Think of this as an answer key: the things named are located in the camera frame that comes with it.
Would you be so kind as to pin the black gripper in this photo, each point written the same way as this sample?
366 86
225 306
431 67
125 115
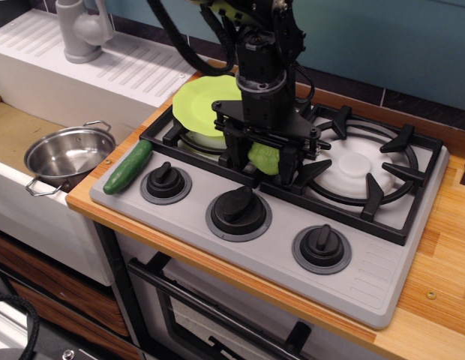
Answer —
267 116

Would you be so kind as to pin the light green toy cauliflower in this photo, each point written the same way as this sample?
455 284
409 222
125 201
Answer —
264 158

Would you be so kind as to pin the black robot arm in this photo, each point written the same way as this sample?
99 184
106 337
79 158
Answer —
262 40

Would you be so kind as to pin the lime green plastic plate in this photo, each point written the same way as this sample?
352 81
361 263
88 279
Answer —
192 104

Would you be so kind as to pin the dark green toy pickle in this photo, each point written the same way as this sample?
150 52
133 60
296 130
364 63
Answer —
127 170

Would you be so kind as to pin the small stainless steel pot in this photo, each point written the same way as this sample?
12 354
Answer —
62 159

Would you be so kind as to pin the white toy sink unit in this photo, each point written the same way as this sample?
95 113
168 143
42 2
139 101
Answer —
41 91

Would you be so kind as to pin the white left burner disc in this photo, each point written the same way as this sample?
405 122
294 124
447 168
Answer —
212 145

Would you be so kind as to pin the white burner disc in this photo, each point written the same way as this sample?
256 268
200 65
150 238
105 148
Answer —
212 145
352 160

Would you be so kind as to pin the black middle stove knob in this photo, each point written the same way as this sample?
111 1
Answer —
238 215

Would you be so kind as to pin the black stove knob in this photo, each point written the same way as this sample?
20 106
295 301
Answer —
322 250
238 215
165 185

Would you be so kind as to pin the white right burner disc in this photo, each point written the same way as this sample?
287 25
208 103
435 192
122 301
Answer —
352 160

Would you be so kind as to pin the black left stove knob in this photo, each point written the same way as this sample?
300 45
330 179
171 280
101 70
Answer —
165 185

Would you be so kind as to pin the black left burner grate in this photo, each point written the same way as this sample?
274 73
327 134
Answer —
164 135

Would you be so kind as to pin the black burner grate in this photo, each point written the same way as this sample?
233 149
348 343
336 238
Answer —
164 135
390 217

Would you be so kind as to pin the grey toy stove top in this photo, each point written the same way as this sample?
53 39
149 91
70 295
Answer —
343 233

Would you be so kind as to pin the black right burner grate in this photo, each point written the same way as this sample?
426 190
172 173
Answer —
390 217

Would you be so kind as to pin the black right stove knob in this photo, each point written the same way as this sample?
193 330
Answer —
322 250

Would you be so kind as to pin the toy oven door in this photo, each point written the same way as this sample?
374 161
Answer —
205 318

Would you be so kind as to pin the grey toy faucet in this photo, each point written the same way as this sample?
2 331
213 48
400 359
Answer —
83 33

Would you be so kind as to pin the wooden drawer front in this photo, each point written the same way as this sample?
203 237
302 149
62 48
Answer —
75 304

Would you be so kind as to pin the black oven door handle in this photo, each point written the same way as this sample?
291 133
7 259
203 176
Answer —
288 350

